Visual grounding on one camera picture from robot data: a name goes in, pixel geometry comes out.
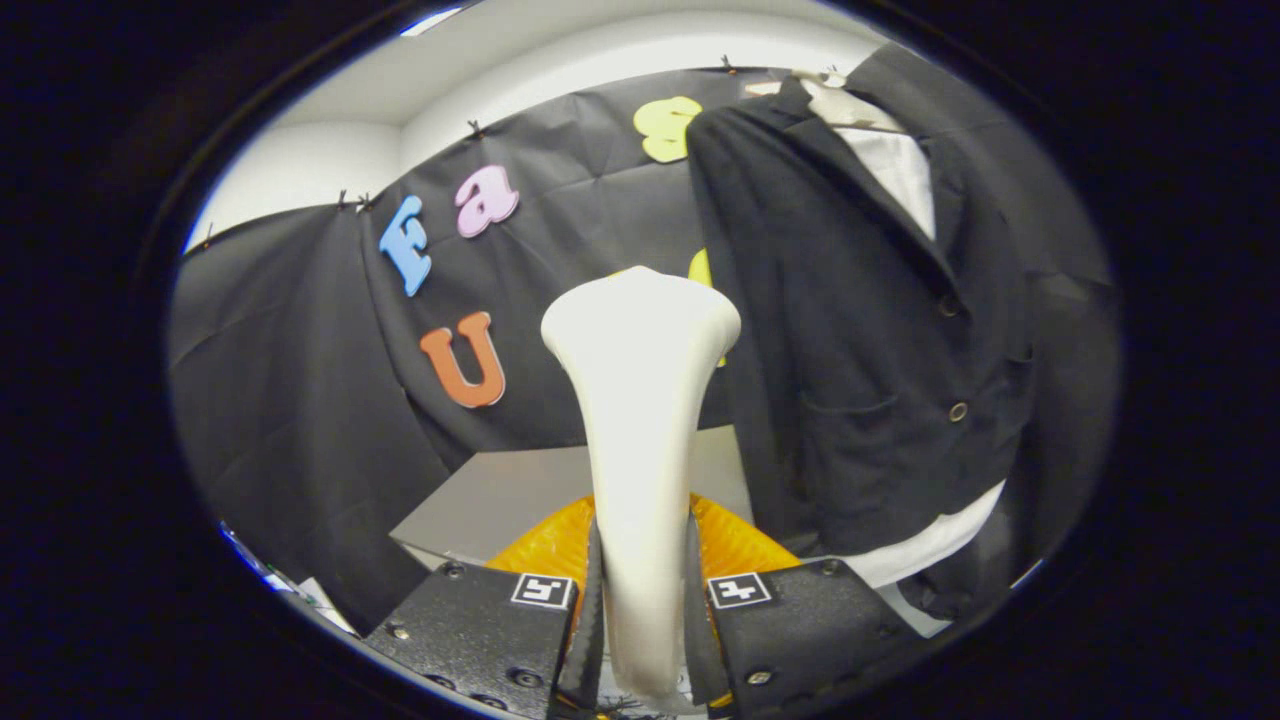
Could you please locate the ceiling light panel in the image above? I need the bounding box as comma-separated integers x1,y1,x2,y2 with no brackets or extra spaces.
400,5,466,36

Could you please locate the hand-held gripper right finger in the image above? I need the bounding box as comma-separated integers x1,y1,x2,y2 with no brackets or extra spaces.
685,493,926,720

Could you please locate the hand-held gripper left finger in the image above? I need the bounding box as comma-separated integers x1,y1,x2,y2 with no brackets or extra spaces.
362,495,603,720

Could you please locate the grey cabinet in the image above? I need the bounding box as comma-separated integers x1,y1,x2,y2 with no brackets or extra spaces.
390,425,756,571

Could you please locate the white clothes hanger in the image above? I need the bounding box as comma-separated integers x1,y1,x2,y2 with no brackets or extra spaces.
745,68,906,136

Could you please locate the black jacket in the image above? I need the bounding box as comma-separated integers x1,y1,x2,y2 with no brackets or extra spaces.
686,42,1116,621

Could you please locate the black backdrop cloth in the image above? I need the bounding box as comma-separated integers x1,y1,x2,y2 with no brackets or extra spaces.
168,65,1121,636

